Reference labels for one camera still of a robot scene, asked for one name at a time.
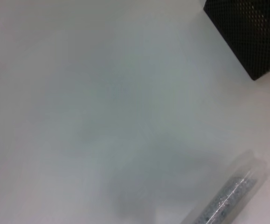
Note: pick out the grey pen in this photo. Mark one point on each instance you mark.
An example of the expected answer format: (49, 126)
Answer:
(232, 198)

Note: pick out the black mesh pen holder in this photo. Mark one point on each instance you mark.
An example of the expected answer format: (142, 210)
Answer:
(253, 35)

